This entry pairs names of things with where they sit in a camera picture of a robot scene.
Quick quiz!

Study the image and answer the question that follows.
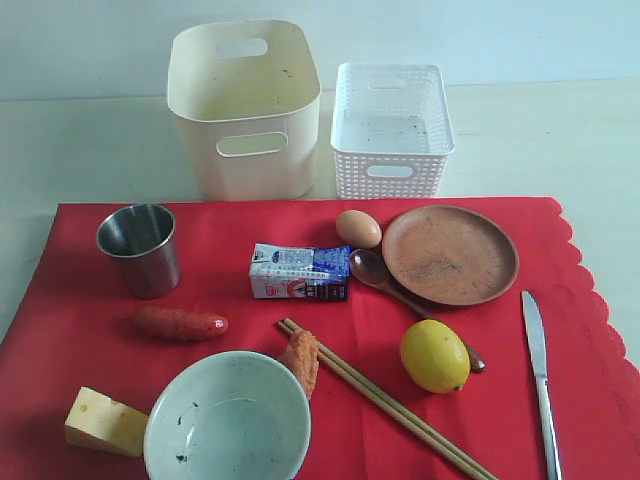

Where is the brown egg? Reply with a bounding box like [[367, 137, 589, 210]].
[[335, 209, 382, 249]]

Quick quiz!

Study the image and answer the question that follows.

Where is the small milk carton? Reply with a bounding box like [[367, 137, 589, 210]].
[[249, 243, 351, 302]]

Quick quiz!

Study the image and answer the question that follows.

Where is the orange fried shrimp piece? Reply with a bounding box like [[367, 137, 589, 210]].
[[278, 330, 319, 400]]

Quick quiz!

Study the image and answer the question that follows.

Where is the yellow lemon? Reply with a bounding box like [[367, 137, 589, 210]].
[[400, 319, 471, 394]]

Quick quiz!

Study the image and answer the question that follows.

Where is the stainless steel cup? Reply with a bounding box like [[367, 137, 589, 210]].
[[96, 204, 181, 299]]

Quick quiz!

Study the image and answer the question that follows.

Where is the red sausage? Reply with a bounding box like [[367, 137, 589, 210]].
[[133, 306, 229, 341]]

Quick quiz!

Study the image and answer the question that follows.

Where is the yellow cheese wedge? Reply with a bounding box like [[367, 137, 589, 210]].
[[64, 386, 148, 457]]

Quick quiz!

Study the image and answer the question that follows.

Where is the dark wooden spoon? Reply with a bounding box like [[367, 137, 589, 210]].
[[348, 248, 487, 374]]

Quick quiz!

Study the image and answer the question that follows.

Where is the brown wooden plate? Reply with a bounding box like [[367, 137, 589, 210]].
[[381, 205, 519, 306]]

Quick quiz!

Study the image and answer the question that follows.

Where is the white perforated plastic basket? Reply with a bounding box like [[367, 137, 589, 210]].
[[330, 62, 455, 199]]

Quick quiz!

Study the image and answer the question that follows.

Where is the red table cloth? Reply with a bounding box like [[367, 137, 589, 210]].
[[0, 196, 640, 480]]

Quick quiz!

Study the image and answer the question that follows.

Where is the cream plastic bin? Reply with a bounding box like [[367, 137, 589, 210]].
[[166, 20, 321, 201]]

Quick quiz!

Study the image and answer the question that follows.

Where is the pale green ceramic bowl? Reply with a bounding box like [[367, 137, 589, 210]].
[[143, 350, 311, 479]]

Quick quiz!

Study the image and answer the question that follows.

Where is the silver table knife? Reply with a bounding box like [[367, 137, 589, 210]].
[[521, 291, 563, 480]]

